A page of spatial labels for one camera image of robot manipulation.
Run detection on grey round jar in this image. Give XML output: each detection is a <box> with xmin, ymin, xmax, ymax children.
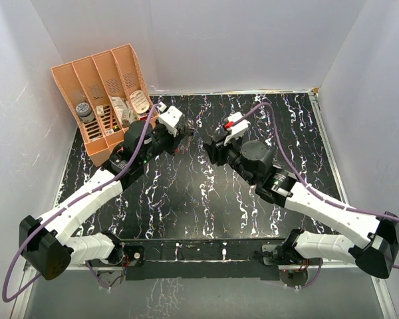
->
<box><xmin>75</xmin><ymin>102</ymin><xmax>95</xmax><ymax>124</ymax></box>

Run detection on small red-white box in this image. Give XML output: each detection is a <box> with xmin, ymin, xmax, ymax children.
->
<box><xmin>96</xmin><ymin>105</ymin><xmax>110</xmax><ymax>117</ymax></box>

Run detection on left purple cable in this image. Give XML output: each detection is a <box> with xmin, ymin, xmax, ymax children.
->
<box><xmin>2</xmin><ymin>102</ymin><xmax>166</xmax><ymax>303</ymax></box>

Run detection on oval white tin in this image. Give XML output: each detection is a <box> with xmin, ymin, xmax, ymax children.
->
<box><xmin>130</xmin><ymin>90</ymin><xmax>150</xmax><ymax>114</ymax></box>

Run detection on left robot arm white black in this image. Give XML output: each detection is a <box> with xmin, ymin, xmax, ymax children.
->
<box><xmin>19</xmin><ymin>119</ymin><xmax>192</xmax><ymax>280</ymax></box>

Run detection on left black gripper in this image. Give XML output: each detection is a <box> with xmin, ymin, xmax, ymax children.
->
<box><xmin>140</xmin><ymin>118</ymin><xmax>186</xmax><ymax>165</ymax></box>

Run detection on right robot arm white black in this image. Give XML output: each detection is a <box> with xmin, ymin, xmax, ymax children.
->
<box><xmin>203</xmin><ymin>136</ymin><xmax>399</xmax><ymax>279</ymax></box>

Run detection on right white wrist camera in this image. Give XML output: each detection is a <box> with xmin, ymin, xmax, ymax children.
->
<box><xmin>214</xmin><ymin>112</ymin><xmax>250</xmax><ymax>146</ymax></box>

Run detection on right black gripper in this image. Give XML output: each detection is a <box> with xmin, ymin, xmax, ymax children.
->
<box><xmin>203</xmin><ymin>132</ymin><xmax>257</xmax><ymax>186</ymax></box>

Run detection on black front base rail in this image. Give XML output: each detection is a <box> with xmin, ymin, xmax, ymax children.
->
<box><xmin>121</xmin><ymin>238</ymin><xmax>323</xmax><ymax>282</ymax></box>

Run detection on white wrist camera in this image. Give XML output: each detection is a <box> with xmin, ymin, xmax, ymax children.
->
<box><xmin>214</xmin><ymin>112</ymin><xmax>250</xmax><ymax>146</ymax></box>
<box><xmin>158</xmin><ymin>106</ymin><xmax>185</xmax><ymax>137</ymax></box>

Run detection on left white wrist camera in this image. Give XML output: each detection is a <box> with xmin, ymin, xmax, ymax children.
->
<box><xmin>158</xmin><ymin>106</ymin><xmax>185</xmax><ymax>137</ymax></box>

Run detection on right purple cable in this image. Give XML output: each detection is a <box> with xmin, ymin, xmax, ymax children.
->
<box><xmin>224</xmin><ymin>102</ymin><xmax>399</xmax><ymax>270</ymax></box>

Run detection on purple cable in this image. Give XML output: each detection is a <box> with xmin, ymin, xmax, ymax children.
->
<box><xmin>224</xmin><ymin>102</ymin><xmax>399</xmax><ymax>270</ymax></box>
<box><xmin>2</xmin><ymin>102</ymin><xmax>166</xmax><ymax>303</ymax></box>

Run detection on red keyring with keys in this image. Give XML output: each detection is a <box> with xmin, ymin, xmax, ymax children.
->
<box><xmin>181</xmin><ymin>124</ymin><xmax>195</xmax><ymax>152</ymax></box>

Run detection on peach desk organizer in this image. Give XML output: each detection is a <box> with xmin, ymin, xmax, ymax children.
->
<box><xmin>51</xmin><ymin>44</ymin><xmax>152</xmax><ymax>167</ymax></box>

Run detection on white small boxes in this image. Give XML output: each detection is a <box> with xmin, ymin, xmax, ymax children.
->
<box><xmin>110</xmin><ymin>96</ymin><xmax>138</xmax><ymax>128</ymax></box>

